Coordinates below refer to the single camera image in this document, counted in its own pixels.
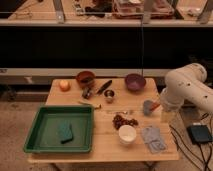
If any grey folded cloth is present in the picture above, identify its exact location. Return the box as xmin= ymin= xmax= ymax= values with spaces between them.
xmin=141 ymin=126 xmax=167 ymax=154

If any wooden table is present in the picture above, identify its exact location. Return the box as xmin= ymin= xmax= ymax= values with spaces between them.
xmin=28 ymin=78 xmax=179 ymax=163

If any small metal fork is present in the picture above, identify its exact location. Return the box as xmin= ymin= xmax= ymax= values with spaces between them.
xmin=106 ymin=110 xmax=134 ymax=115

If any small metal cup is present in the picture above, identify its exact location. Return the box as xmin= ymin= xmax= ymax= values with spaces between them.
xmin=104 ymin=89 xmax=115 ymax=103

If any green plastic tray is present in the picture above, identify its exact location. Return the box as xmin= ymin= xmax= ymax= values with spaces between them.
xmin=23 ymin=106 xmax=94 ymax=153

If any white bowl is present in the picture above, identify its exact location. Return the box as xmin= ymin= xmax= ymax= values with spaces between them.
xmin=118 ymin=125 xmax=137 ymax=145

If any bunch of dark grapes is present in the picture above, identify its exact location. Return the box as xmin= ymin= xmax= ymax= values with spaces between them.
xmin=113 ymin=115 xmax=138 ymax=130

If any green sponge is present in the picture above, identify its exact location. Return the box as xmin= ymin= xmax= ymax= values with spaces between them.
xmin=58 ymin=122 xmax=73 ymax=144

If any black handled knife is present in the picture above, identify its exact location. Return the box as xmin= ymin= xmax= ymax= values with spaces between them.
xmin=96 ymin=80 xmax=112 ymax=95

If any black floor cable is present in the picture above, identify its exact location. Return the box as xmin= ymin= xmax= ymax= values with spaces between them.
xmin=169 ymin=113 xmax=213 ymax=171

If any brown bowl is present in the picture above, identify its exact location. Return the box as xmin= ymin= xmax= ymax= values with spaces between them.
xmin=76 ymin=71 xmax=95 ymax=88

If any purple bowl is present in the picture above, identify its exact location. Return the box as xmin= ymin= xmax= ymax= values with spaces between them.
xmin=124 ymin=73 xmax=146 ymax=92

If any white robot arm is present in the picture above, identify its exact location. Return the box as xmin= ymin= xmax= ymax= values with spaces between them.
xmin=160 ymin=63 xmax=213 ymax=123

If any orange fruit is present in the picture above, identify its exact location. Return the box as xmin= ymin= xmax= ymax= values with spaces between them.
xmin=59 ymin=80 xmax=70 ymax=91

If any black foot pedal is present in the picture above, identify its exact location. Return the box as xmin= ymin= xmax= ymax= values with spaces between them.
xmin=187 ymin=125 xmax=212 ymax=144

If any wooden handled utensil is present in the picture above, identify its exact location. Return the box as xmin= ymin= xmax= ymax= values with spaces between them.
xmin=78 ymin=101 xmax=102 ymax=110

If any dark metal can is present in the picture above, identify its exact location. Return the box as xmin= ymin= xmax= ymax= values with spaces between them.
xmin=82 ymin=87 xmax=92 ymax=99

